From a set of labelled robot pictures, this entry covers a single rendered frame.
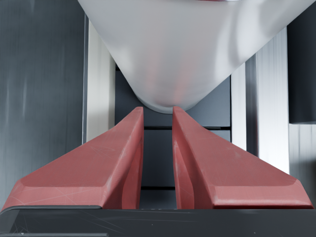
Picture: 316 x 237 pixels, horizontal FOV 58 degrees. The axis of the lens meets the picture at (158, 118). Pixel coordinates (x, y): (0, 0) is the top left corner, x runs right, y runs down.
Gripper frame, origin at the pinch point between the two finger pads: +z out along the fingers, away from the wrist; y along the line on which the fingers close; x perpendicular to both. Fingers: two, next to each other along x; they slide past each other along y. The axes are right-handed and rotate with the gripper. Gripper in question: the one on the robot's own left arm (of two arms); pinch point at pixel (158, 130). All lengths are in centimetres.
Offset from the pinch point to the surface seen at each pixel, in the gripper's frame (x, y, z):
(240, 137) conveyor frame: 4.2, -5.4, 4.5
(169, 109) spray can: 0.8, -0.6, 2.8
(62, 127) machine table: 6.7, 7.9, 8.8
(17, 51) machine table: 1.8, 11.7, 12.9
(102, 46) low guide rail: -1.9, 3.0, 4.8
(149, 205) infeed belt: 7.4, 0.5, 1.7
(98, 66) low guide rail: -1.0, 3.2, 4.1
